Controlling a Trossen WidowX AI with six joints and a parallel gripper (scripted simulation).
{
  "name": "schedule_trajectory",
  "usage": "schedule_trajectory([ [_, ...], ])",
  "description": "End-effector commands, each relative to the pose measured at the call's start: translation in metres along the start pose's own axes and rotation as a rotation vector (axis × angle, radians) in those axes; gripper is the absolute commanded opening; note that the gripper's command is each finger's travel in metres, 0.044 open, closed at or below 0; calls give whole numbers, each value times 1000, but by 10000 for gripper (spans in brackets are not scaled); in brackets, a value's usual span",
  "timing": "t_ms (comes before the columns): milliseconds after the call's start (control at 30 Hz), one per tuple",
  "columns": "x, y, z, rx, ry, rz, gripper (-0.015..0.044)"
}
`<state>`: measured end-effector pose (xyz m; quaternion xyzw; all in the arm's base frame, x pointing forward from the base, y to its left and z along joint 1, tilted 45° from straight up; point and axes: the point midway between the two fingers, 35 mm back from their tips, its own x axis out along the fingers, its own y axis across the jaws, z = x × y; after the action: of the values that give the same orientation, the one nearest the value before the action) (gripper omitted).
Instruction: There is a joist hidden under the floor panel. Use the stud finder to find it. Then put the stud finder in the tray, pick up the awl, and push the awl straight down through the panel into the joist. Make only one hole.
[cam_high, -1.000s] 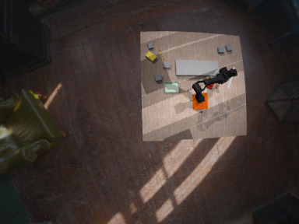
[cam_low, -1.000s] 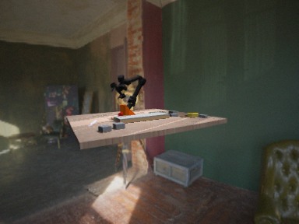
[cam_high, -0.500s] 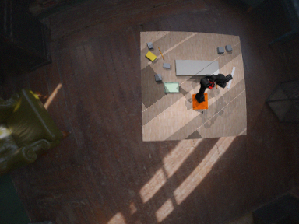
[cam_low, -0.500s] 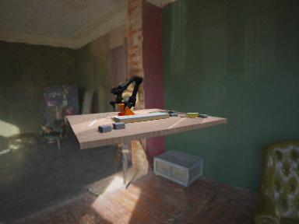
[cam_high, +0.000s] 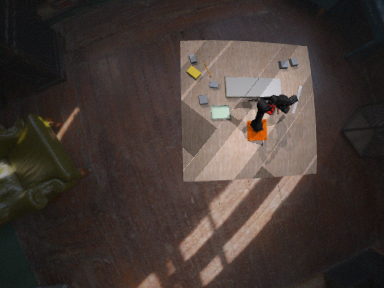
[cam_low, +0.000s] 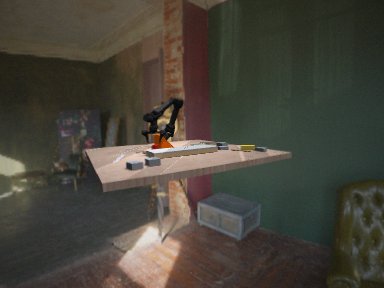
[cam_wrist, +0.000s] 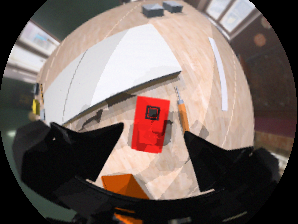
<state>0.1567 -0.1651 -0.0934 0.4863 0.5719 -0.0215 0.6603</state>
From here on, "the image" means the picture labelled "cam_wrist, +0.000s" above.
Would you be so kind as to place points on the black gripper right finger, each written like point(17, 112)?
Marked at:
point(209, 161)

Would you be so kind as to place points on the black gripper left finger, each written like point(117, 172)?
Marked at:
point(91, 149)

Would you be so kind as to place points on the yellow rectangular block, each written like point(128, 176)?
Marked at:
point(36, 107)

